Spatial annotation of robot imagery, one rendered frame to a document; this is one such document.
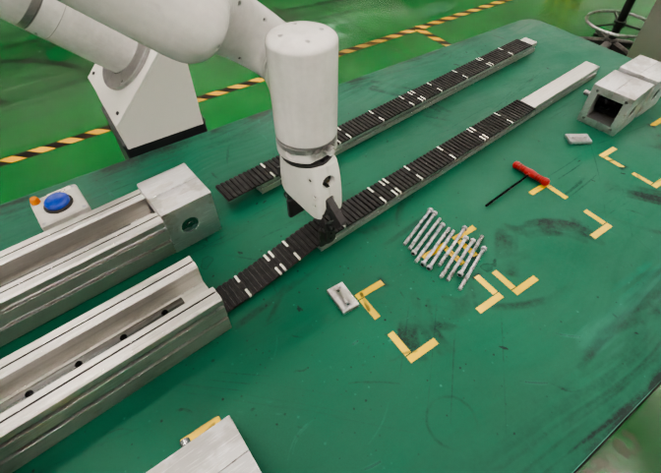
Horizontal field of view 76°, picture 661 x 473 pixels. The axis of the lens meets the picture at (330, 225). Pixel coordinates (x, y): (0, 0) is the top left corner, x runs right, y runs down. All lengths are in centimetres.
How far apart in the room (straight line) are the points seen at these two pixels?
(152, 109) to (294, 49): 58
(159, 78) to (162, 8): 57
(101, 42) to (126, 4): 58
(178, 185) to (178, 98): 31
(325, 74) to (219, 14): 13
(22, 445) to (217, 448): 25
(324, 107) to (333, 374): 37
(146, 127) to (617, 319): 97
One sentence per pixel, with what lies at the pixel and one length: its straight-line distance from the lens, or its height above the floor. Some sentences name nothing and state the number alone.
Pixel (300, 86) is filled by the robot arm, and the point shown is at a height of 112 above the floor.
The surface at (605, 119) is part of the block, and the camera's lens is 121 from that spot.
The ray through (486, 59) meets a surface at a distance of 131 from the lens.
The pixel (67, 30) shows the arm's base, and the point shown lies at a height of 102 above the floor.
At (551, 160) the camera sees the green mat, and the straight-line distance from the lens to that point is 105.
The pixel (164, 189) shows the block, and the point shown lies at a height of 87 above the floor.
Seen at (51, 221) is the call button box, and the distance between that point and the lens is 86.
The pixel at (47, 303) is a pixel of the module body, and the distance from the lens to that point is 79.
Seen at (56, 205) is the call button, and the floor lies 85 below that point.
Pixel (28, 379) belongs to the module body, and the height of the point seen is 83.
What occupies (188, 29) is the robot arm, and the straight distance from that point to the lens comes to 45.
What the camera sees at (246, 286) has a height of 79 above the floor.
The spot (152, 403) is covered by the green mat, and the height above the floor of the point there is 78.
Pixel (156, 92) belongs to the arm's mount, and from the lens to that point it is 101.
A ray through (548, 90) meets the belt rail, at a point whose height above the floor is 81.
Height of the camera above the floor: 137
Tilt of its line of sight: 48 degrees down
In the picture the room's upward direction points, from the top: straight up
